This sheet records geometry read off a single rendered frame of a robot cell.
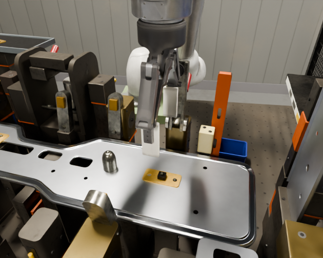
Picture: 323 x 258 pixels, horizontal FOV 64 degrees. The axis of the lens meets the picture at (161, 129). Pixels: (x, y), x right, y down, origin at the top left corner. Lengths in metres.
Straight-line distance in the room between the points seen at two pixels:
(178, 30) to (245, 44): 2.79
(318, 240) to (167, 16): 0.39
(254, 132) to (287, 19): 2.04
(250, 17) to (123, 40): 1.43
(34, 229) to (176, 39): 0.43
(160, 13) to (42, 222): 0.43
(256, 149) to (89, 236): 0.91
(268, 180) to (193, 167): 0.51
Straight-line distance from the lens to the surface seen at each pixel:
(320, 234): 0.49
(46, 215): 0.58
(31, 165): 0.69
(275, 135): 1.34
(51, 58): 0.76
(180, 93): 0.62
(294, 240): 0.47
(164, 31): 0.39
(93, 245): 0.45
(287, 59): 3.33
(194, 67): 1.26
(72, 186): 0.60
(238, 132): 1.30
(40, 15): 3.56
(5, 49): 1.01
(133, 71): 1.27
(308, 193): 0.50
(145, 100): 0.38
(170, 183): 0.57
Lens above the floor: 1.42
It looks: 34 degrees down
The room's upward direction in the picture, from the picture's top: straight up
